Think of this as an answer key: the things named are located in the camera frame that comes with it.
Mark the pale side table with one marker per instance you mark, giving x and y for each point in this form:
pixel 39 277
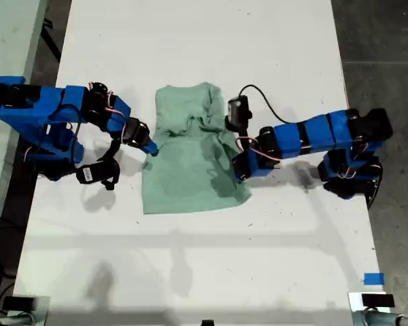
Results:
pixel 7 40

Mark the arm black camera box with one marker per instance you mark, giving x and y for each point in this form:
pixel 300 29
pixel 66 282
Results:
pixel 95 171
pixel 238 112

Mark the blue tape patch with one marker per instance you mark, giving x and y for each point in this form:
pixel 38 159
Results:
pixel 374 278

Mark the long blue tape strip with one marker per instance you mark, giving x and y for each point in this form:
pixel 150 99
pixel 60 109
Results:
pixel 3 80

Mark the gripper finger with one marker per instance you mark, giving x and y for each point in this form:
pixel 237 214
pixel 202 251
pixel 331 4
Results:
pixel 151 148
pixel 239 178

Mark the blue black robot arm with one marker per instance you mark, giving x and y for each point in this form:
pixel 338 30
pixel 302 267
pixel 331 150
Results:
pixel 27 105
pixel 319 132

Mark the small black box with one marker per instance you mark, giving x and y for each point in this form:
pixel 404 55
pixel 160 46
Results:
pixel 18 303
pixel 377 300
pixel 207 323

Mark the pale green T-shirt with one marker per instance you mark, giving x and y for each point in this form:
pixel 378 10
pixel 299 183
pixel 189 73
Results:
pixel 183 176

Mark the black table strut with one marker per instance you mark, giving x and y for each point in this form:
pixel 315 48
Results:
pixel 51 40

